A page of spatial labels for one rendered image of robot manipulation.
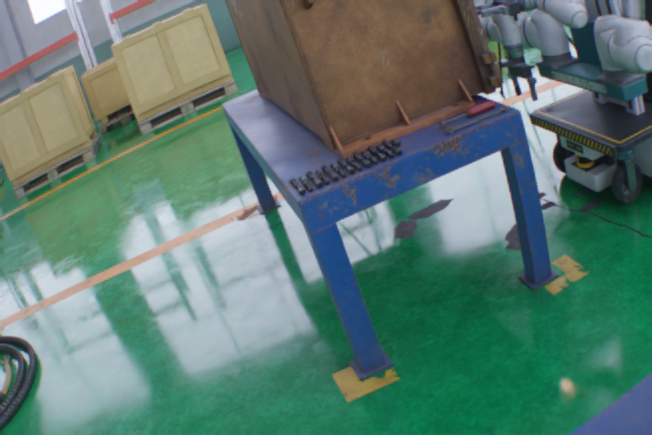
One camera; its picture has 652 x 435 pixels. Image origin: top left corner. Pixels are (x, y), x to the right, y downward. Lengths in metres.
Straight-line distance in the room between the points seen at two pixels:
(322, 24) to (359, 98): 0.27
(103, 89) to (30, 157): 1.66
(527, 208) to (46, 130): 6.14
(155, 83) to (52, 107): 1.31
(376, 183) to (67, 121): 5.84
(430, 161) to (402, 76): 0.33
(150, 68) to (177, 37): 0.46
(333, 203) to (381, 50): 0.53
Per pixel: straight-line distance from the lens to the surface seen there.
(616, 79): 2.52
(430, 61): 2.16
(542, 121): 2.90
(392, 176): 1.91
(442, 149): 1.96
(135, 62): 7.27
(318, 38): 2.03
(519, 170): 2.11
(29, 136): 7.58
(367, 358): 2.13
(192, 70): 7.31
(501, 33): 2.63
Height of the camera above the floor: 1.29
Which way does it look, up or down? 23 degrees down
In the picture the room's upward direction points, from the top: 20 degrees counter-clockwise
